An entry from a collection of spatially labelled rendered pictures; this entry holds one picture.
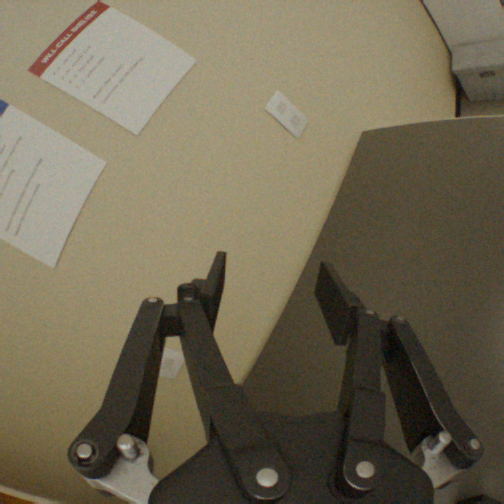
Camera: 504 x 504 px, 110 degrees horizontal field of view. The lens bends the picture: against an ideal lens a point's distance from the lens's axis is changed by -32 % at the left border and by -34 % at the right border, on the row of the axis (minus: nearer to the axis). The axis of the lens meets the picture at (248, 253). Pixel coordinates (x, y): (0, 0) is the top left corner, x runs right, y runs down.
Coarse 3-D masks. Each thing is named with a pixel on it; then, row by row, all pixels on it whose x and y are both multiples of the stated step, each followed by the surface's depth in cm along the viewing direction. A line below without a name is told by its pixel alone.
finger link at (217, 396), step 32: (192, 288) 13; (192, 320) 12; (192, 352) 10; (192, 384) 10; (224, 384) 8; (224, 416) 7; (224, 448) 6; (256, 448) 5; (256, 480) 5; (288, 480) 5
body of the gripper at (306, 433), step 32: (256, 416) 7; (288, 416) 7; (320, 416) 7; (288, 448) 6; (320, 448) 6; (160, 480) 5; (192, 480) 5; (224, 480) 5; (320, 480) 5; (384, 480) 5; (416, 480) 5
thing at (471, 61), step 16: (464, 48) 104; (480, 48) 92; (496, 48) 80; (464, 64) 102; (480, 64) 91; (496, 64) 80; (464, 80) 111; (480, 80) 101; (496, 80) 91; (480, 96) 113; (496, 96) 102
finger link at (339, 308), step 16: (320, 272) 20; (336, 272) 18; (320, 288) 20; (336, 288) 16; (320, 304) 19; (336, 304) 16; (352, 304) 14; (336, 320) 15; (352, 320) 14; (336, 336) 15
